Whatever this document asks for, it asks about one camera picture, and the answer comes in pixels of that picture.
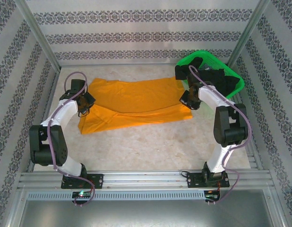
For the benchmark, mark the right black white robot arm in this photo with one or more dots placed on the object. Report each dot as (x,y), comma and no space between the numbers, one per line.
(227,125)

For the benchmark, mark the left aluminium frame post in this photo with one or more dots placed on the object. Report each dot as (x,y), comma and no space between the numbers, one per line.
(35,30)

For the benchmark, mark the left green-lit circuit board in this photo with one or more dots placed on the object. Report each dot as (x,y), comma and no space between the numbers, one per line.
(81,194)

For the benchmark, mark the right small circuit board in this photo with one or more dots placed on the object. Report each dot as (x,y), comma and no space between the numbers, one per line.
(212,194)

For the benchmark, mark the orange t-shirt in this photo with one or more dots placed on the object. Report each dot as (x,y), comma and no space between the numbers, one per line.
(141,99)

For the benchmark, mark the right aluminium frame post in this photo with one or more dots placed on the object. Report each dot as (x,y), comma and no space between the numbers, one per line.
(250,28)

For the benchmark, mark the black t-shirt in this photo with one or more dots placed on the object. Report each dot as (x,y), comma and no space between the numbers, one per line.
(221,79)

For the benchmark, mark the aluminium frame post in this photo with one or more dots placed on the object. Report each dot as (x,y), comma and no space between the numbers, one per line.
(250,28)
(35,30)

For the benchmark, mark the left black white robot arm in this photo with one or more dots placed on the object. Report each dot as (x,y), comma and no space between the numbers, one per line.
(55,139)

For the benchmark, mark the aluminium mounting rail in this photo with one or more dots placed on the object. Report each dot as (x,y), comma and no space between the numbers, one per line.
(146,177)

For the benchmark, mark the left aluminium side rail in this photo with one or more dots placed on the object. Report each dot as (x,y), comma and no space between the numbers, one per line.
(45,113)

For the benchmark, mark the green plastic basket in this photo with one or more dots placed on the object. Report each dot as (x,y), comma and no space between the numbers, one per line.
(214,60)

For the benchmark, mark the metal sheet panel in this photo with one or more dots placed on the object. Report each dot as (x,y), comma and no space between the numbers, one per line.
(146,214)

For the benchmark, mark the aluminium back frame bar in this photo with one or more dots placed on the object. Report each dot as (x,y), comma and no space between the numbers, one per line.
(117,64)

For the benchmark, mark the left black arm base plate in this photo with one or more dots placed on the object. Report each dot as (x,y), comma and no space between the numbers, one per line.
(97,180)

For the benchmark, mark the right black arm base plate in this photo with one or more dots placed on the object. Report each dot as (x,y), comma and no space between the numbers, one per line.
(194,180)

